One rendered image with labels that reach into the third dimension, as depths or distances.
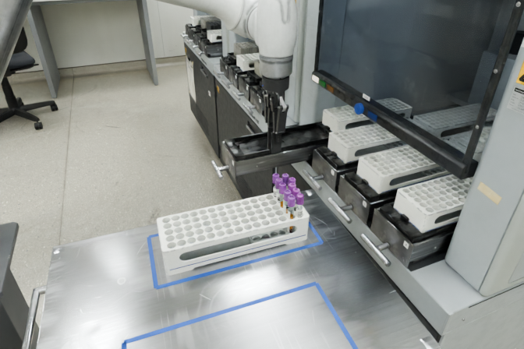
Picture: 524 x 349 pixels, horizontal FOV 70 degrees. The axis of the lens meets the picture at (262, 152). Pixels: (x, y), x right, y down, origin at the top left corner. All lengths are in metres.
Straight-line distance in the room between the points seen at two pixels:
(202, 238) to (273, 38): 0.51
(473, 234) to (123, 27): 4.12
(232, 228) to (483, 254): 0.50
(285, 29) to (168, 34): 3.70
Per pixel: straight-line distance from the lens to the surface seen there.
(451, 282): 0.94
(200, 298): 0.72
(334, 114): 1.26
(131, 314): 0.73
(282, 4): 0.95
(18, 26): 1.05
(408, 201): 0.90
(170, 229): 0.76
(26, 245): 2.29
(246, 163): 1.09
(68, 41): 4.57
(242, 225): 0.75
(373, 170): 0.98
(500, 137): 0.78
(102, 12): 4.50
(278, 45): 0.96
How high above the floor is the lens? 1.38
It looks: 31 degrees down
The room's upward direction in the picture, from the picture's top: straight up
